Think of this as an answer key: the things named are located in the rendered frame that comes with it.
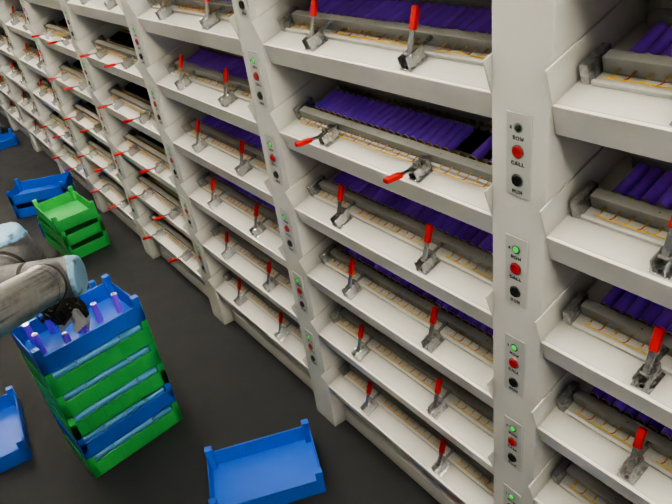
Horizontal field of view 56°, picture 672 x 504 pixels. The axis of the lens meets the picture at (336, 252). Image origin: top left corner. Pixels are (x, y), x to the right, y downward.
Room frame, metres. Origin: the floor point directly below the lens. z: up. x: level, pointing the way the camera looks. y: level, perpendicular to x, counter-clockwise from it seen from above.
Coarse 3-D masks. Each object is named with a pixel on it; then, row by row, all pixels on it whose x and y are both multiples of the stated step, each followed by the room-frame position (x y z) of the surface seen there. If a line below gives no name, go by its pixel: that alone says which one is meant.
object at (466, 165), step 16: (304, 112) 1.32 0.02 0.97; (320, 112) 1.28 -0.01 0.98; (352, 128) 1.17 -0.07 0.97; (368, 128) 1.15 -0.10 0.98; (368, 144) 1.12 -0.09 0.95; (384, 144) 1.10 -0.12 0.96; (400, 144) 1.06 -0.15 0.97; (416, 144) 1.03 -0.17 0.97; (432, 160) 0.99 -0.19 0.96; (448, 160) 0.95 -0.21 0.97; (464, 160) 0.94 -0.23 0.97; (480, 176) 0.90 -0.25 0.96
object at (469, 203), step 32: (320, 96) 1.39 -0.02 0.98; (288, 128) 1.33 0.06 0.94; (320, 128) 1.27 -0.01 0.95; (480, 128) 1.04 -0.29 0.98; (320, 160) 1.22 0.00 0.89; (352, 160) 1.11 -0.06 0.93; (384, 160) 1.07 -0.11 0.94; (416, 192) 0.97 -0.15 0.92; (448, 192) 0.91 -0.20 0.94; (480, 192) 0.88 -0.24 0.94; (480, 224) 0.85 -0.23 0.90
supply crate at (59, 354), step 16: (96, 288) 1.59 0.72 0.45; (112, 288) 1.60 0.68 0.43; (112, 304) 1.56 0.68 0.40; (128, 304) 1.53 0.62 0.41; (32, 320) 1.46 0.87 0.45; (96, 320) 1.49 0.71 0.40; (112, 320) 1.40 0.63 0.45; (128, 320) 1.43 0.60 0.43; (16, 336) 1.42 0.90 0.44; (48, 336) 1.45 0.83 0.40; (80, 336) 1.35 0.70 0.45; (96, 336) 1.37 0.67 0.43; (112, 336) 1.40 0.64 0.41; (32, 352) 1.28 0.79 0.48; (48, 352) 1.37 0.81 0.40; (64, 352) 1.32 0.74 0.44; (80, 352) 1.34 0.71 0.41; (48, 368) 1.28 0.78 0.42
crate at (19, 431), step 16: (0, 400) 1.64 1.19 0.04; (16, 400) 1.61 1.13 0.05; (0, 416) 1.60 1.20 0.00; (16, 416) 1.59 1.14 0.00; (0, 432) 1.53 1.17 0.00; (16, 432) 1.51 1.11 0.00; (0, 448) 1.45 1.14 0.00; (16, 448) 1.44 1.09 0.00; (0, 464) 1.36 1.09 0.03; (16, 464) 1.38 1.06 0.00
